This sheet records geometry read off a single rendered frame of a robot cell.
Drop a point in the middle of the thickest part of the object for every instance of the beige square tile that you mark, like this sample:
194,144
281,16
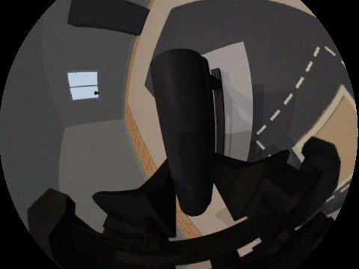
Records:
338,124

